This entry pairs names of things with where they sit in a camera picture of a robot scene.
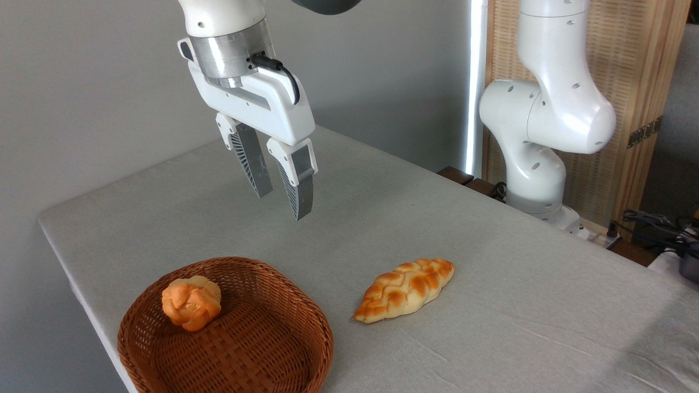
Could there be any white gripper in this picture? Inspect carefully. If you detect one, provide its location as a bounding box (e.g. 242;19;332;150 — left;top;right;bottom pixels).
187;60;319;221

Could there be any round orange bun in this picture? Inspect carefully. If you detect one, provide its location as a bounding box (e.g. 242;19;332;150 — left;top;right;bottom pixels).
162;275;222;332

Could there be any braided golden bread loaf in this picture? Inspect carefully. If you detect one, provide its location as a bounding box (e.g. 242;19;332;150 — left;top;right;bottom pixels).
352;258;455;324

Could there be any brown wicker basket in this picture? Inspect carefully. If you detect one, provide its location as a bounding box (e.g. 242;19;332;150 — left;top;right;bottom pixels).
117;257;334;393

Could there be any dark brown wooden block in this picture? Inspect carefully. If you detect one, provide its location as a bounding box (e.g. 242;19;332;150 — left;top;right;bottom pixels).
437;166;475;186
464;178;506;203

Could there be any white vertical light strip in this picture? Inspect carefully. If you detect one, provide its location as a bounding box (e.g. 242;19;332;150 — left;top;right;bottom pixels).
465;0;488;178

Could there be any grey tablecloth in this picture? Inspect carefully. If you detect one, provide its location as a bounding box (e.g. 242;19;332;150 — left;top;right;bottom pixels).
37;115;699;393

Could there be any white power strip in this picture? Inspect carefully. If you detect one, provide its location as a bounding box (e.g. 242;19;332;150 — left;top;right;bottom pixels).
584;229;623;250

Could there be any dark metal screen hinge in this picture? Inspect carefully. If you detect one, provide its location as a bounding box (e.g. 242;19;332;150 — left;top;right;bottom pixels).
627;116;663;149

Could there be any grey metal pot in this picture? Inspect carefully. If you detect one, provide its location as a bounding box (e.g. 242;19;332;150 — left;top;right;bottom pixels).
679;254;699;284

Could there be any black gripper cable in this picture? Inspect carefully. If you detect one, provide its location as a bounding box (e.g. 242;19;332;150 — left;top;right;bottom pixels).
250;53;301;105

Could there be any black cable bundle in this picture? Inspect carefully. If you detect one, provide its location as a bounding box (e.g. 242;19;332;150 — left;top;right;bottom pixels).
607;209;699;257

